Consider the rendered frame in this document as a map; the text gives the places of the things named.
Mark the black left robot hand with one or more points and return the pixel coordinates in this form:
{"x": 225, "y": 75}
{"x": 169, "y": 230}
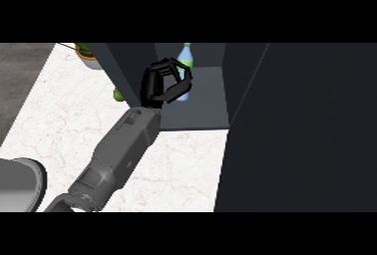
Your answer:
{"x": 152, "y": 87}

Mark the blue water bottle green label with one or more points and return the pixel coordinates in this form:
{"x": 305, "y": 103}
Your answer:
{"x": 185, "y": 59}

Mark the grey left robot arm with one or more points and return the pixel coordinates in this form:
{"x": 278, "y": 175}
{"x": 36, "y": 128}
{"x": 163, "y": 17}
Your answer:
{"x": 123, "y": 146}

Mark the dark grey cabinet door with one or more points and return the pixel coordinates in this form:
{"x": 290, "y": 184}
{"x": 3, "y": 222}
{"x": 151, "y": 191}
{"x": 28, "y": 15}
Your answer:
{"x": 303, "y": 132}

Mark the green vegetable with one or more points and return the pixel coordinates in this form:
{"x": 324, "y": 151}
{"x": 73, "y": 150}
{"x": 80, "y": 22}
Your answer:
{"x": 118, "y": 94}

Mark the green potted plant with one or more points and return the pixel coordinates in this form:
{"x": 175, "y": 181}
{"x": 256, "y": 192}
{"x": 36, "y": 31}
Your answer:
{"x": 87, "y": 55}

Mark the grey rounded pot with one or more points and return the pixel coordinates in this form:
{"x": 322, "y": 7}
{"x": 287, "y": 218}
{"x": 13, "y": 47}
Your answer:
{"x": 19, "y": 186}

